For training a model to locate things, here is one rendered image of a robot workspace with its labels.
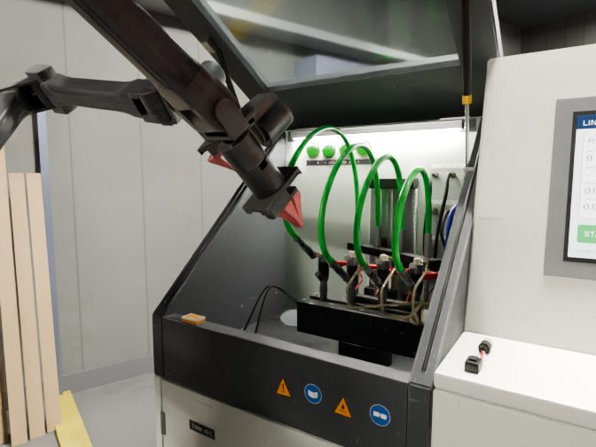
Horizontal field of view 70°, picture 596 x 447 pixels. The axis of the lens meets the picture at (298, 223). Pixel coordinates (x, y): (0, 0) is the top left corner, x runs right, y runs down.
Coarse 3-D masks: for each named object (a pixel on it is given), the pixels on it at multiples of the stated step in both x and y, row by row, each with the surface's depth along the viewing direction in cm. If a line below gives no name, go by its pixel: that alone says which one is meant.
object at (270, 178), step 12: (264, 168) 66; (276, 168) 69; (288, 168) 72; (252, 180) 67; (264, 180) 67; (276, 180) 68; (288, 180) 69; (264, 192) 68; (276, 192) 68; (252, 204) 70; (264, 204) 68
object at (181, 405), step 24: (168, 384) 106; (168, 408) 106; (192, 408) 101; (216, 408) 97; (240, 408) 93; (168, 432) 107; (192, 432) 102; (216, 432) 98; (240, 432) 93; (264, 432) 90; (288, 432) 86
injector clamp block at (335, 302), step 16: (304, 304) 106; (320, 304) 105; (336, 304) 105; (368, 304) 105; (304, 320) 107; (320, 320) 104; (336, 320) 102; (352, 320) 99; (368, 320) 97; (384, 320) 95; (400, 320) 93; (416, 320) 93; (320, 336) 105; (336, 336) 102; (352, 336) 100; (368, 336) 98; (384, 336) 95; (400, 336) 93; (416, 336) 91; (352, 352) 100; (368, 352) 98; (384, 352) 101; (400, 352) 94; (416, 352) 92
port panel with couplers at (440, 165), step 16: (432, 160) 118; (448, 160) 116; (464, 160) 114; (432, 176) 116; (432, 192) 119; (448, 192) 117; (432, 208) 117; (448, 208) 115; (432, 224) 120; (432, 240) 120; (432, 256) 121
